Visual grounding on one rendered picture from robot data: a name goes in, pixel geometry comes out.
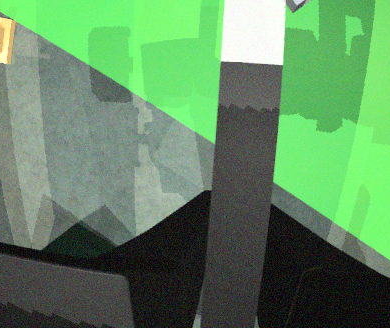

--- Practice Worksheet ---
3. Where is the green putting mat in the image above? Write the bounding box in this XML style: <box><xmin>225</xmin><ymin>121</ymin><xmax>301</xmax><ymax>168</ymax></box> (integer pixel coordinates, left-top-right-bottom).
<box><xmin>0</xmin><ymin>0</ymin><xmax>390</xmax><ymax>260</ymax></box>

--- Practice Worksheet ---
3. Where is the red putter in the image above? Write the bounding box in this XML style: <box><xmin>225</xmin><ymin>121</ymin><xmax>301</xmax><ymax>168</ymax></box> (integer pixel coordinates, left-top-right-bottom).
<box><xmin>200</xmin><ymin>0</ymin><xmax>285</xmax><ymax>328</ymax></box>

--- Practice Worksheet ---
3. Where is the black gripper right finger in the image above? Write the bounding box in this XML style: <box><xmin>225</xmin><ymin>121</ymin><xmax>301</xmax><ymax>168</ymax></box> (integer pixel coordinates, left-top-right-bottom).
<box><xmin>256</xmin><ymin>204</ymin><xmax>390</xmax><ymax>328</ymax></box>

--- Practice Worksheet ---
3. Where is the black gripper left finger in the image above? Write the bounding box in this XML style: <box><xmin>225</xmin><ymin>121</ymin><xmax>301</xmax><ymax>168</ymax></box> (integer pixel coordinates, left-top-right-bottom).
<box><xmin>0</xmin><ymin>191</ymin><xmax>211</xmax><ymax>328</ymax></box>

